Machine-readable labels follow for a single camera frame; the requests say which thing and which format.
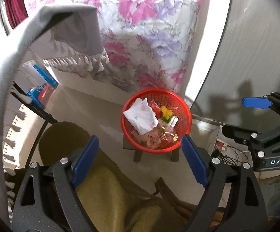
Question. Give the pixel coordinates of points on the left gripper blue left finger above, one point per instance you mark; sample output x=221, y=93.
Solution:
x=47, y=199

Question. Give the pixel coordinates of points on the pink clear candy wrapper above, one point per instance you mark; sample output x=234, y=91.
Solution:
x=160, y=137

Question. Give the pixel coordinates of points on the floral plastic sheet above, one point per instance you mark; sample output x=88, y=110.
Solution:
x=147, y=41

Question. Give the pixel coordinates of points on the red snack bag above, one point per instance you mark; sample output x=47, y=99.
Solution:
x=156, y=109

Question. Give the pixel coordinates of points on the grey feather print tablecloth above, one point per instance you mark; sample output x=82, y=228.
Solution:
x=66, y=34

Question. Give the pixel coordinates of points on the red plastic trash basket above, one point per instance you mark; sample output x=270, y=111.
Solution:
x=161, y=97

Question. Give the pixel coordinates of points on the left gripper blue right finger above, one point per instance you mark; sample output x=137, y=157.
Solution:
x=245, y=209

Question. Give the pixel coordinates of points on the dark red curtain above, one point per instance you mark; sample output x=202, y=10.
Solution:
x=16, y=12

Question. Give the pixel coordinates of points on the black folding table leg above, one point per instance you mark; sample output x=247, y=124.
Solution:
x=24, y=124

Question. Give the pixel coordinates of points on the green tea packet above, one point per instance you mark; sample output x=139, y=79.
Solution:
x=171, y=121

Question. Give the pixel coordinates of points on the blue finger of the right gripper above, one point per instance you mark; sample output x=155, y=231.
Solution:
x=256, y=102

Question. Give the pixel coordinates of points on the white pink printed wrapper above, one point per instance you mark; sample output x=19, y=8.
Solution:
x=141, y=116

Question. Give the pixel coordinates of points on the blue plastic stool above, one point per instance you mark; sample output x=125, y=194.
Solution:
x=42, y=84

